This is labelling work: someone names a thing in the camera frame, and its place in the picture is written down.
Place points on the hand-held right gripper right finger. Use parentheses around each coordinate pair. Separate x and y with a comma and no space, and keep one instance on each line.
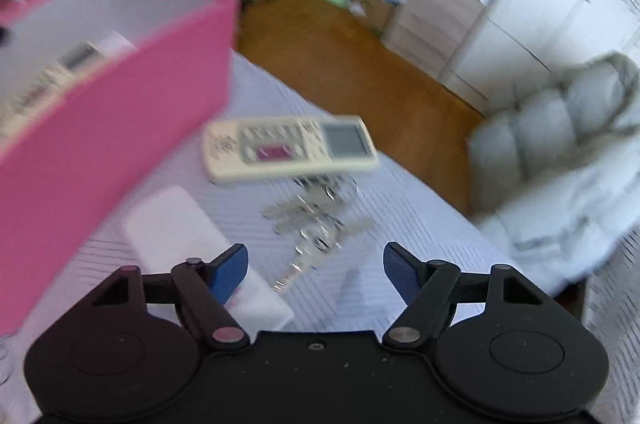
(402,273)

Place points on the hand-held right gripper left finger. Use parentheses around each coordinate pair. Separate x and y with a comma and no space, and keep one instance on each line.
(230,273)

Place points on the white oblong case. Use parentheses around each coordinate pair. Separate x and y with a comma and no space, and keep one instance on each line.
(165,224)

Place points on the bunch of metal keys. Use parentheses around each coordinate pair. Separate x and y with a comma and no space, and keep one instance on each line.
(310,216)

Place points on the small cream remote control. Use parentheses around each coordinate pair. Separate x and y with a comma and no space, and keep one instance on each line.
(290,149)

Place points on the pink cardboard box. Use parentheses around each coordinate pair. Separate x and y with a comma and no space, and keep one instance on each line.
(100,154)

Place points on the large cream remote control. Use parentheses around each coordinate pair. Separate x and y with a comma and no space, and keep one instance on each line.
(55,78)

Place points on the grey puffer jacket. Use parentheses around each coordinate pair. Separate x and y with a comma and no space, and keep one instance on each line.
(560,144)

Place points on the light wooden wardrobe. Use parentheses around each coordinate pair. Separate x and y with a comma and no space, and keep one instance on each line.
(565,19)

